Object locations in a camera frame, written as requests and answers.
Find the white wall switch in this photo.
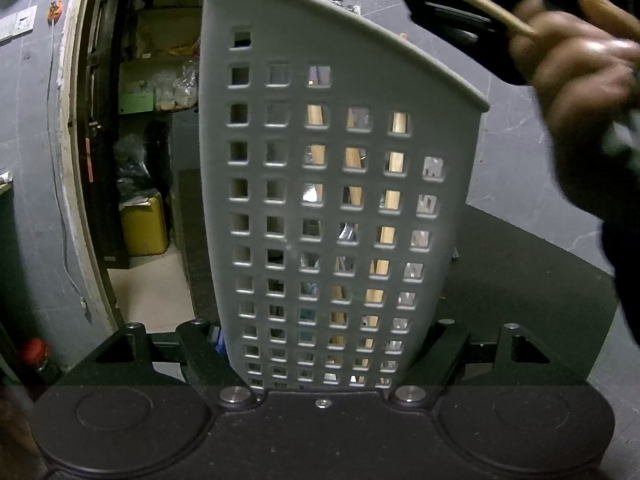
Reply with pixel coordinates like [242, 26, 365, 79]
[0, 6, 38, 44]

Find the wall faucet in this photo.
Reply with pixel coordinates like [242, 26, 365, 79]
[331, 0, 361, 15]

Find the white perforated utensil basket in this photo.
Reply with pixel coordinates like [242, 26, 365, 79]
[198, 0, 488, 390]

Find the red capped bottle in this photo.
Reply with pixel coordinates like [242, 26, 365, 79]
[22, 338, 51, 370]

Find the orange wall plug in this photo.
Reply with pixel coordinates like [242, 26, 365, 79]
[47, 0, 63, 26]

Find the green box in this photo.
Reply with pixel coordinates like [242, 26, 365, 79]
[118, 92, 155, 115]

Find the right hand of person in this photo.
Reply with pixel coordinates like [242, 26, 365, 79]
[510, 0, 639, 139]

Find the yellow container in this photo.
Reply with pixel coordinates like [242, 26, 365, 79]
[119, 190, 169, 257]

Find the door frame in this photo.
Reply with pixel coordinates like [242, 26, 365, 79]
[56, 0, 122, 334]

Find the wooden chopstick purple band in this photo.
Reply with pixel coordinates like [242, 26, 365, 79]
[307, 104, 326, 204]

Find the wooden chopstick plain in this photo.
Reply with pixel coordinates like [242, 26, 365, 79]
[366, 112, 409, 302]

